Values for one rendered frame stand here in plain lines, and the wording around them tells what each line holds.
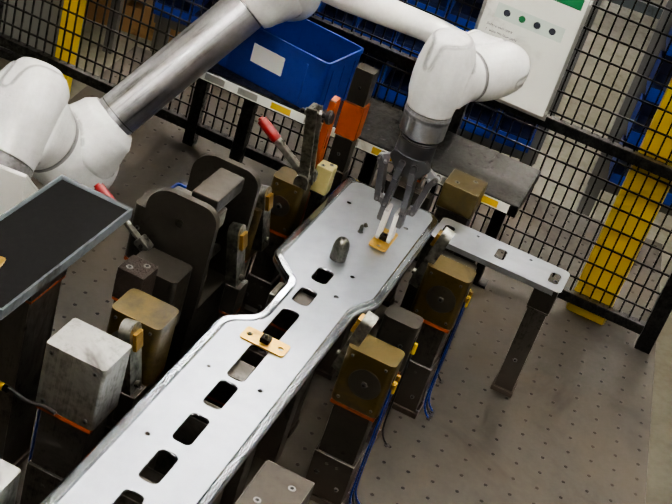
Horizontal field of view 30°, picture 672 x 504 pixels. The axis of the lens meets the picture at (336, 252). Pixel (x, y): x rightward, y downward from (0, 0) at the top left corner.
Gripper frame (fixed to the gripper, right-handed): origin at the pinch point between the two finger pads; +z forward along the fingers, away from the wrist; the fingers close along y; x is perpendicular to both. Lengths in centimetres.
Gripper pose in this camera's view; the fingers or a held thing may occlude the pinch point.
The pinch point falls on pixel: (389, 223)
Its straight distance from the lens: 248.2
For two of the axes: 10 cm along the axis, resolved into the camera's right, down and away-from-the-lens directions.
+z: -2.7, 8.1, 5.2
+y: -8.9, -4.1, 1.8
